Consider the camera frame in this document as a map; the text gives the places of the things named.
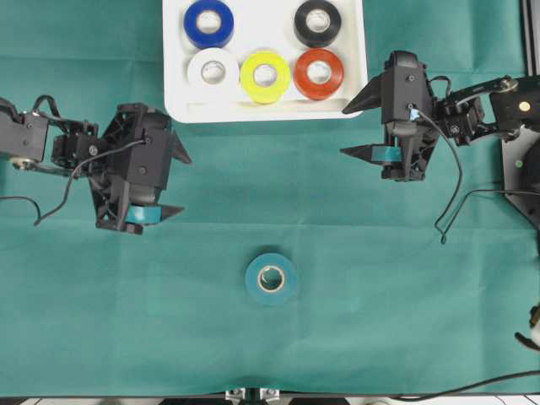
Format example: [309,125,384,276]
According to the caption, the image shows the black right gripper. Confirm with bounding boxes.
[340,73,438,181]

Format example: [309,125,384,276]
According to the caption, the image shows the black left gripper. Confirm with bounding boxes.
[88,103,192,235]

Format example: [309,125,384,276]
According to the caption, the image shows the red tape roll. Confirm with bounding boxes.
[294,48,345,100]

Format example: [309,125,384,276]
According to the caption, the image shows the black tape roll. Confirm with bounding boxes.
[294,0,342,48]

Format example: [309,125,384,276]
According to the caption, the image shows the white tape roll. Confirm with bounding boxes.
[186,47,240,101]

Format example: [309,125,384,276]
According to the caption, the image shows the yellow tape roll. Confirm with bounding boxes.
[240,51,291,105]

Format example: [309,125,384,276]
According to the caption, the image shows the teal tape roll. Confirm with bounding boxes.
[245,252,298,305]

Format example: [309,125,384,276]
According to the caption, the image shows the blue tape roll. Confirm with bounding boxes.
[183,0,234,49]

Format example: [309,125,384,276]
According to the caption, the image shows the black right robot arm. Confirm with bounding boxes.
[342,73,539,181]

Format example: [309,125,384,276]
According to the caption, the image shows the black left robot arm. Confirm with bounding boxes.
[1,94,192,235]

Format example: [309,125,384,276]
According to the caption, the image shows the white plastic case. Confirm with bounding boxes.
[162,1,368,123]

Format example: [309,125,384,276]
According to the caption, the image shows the green table cloth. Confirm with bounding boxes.
[0,0,540,398]

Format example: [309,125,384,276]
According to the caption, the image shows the silver table clamp brackets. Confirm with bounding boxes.
[224,387,280,404]

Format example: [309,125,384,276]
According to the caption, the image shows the white black object at edge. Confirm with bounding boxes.
[515,305,540,352]

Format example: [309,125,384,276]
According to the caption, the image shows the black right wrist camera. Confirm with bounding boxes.
[381,51,431,137]

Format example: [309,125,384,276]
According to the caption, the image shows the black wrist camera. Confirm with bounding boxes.
[381,51,431,137]
[125,110,173,205]

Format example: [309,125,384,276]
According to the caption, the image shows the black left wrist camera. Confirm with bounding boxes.
[125,110,173,205]

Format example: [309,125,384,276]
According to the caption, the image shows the black left camera cable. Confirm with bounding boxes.
[0,94,153,227]

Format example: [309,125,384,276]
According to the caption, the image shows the black camera cable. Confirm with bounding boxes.
[0,94,153,227]
[411,75,540,245]

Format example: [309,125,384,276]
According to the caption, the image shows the black right camera cable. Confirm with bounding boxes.
[411,75,540,245]

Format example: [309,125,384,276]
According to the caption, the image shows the black table edge cable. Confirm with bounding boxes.
[396,370,540,401]

